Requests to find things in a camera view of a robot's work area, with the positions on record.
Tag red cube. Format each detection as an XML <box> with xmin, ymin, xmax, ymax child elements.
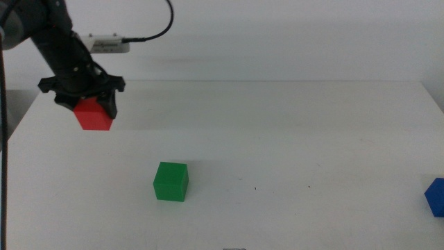
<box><xmin>73</xmin><ymin>97</ymin><xmax>114</xmax><ymax>132</ymax></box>

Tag green cube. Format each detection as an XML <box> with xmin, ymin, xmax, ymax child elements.
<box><xmin>153</xmin><ymin>161</ymin><xmax>190</xmax><ymax>203</ymax></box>

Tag blue cube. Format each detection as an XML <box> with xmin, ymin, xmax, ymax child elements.
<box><xmin>424</xmin><ymin>177</ymin><xmax>444</xmax><ymax>218</ymax></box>

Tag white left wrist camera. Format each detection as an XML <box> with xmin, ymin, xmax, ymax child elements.
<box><xmin>77</xmin><ymin>33</ymin><xmax>131</xmax><ymax>55</ymax></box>

